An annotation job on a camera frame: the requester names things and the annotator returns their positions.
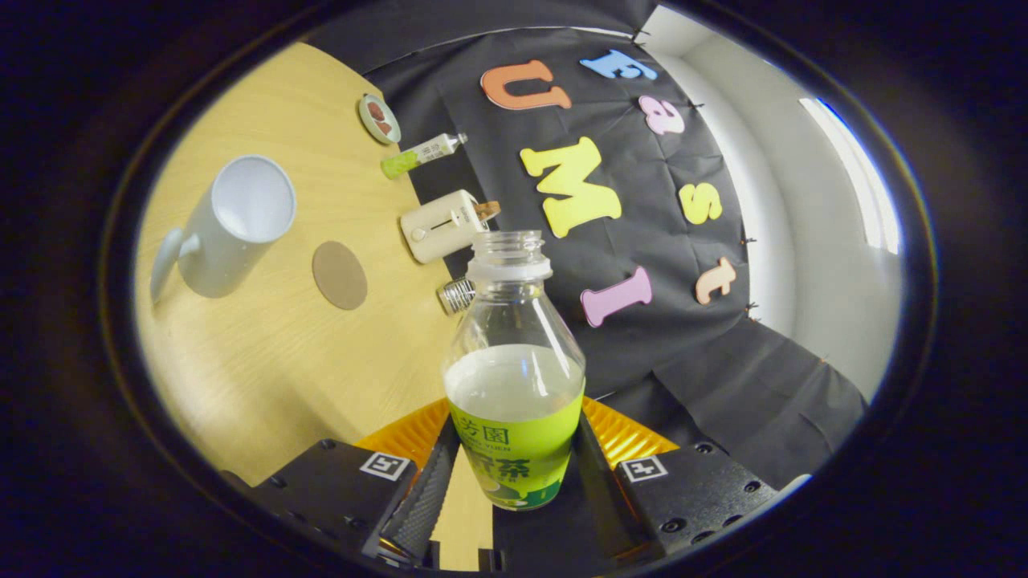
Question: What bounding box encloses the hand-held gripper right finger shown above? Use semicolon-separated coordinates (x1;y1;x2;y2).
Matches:
574;396;812;563

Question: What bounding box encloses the tall slim green tea bottle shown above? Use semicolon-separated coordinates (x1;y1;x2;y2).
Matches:
380;132;469;181

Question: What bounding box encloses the white cup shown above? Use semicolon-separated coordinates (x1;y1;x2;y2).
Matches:
149;155;297;306

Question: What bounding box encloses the black backdrop cloth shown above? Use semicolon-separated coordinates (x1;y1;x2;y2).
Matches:
305;0;872;575

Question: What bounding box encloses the wire mesh holder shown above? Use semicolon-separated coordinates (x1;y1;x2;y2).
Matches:
437;277;478;316

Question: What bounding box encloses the green label juice bottle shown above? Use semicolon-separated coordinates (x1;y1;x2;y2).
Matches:
442;230;587;512

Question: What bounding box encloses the pale green plate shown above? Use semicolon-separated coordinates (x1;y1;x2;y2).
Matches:
358;93;402;146

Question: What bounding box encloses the ceiling light panel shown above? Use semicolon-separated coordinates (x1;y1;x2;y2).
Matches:
799;96;902;256

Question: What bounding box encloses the wooden table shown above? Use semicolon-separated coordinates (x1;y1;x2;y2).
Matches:
133;42;495;572

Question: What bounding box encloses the round brown coaster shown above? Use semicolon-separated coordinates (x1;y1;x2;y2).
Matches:
312;241;369;311

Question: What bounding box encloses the white toaster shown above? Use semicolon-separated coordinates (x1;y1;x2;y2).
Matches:
400;189;491;264

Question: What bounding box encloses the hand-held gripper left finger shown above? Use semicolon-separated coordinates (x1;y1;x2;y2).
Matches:
221;397;463;563

